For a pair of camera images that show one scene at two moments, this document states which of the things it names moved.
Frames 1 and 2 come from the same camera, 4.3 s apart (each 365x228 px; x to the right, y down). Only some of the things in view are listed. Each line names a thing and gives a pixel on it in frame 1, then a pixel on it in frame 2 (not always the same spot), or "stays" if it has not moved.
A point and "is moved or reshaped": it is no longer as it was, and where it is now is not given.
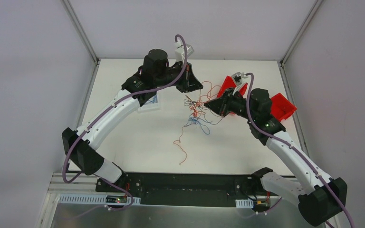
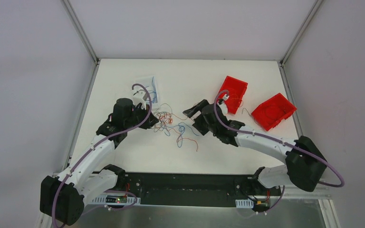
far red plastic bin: x=229 y=83 stays
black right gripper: x=225 y=103 to x=199 y=114
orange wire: x=207 y=94 to x=163 y=119
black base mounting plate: x=214 y=189 stays
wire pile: x=197 y=108 is moved or reshaped
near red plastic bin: x=281 y=108 stays
